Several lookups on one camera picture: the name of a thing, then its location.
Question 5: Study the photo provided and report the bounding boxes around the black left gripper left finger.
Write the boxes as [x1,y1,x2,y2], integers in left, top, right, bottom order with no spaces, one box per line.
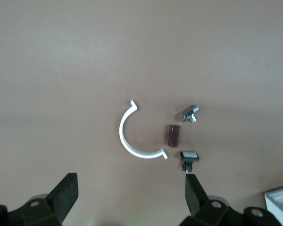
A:
[0,172,79,226]

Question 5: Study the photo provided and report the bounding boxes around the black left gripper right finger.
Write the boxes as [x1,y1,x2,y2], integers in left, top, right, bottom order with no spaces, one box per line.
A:
[184,173,283,226]

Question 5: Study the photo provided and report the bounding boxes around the small brown ribbed block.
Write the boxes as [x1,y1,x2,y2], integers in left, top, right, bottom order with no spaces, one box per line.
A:
[166,124,181,148]

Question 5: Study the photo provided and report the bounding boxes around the chrome metal tee fitting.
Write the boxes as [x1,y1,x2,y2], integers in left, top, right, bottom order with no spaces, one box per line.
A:
[180,105,200,124]

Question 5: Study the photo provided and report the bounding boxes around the white curved plastic clamp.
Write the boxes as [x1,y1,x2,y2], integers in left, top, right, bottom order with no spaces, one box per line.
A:
[119,98,168,160]

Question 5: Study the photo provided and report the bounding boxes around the brown table mat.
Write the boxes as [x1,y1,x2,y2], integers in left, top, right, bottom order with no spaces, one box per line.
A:
[0,0,283,226]

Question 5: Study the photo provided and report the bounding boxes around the black switch with white cap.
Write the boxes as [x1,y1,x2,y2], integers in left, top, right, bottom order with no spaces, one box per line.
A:
[180,150,200,175]

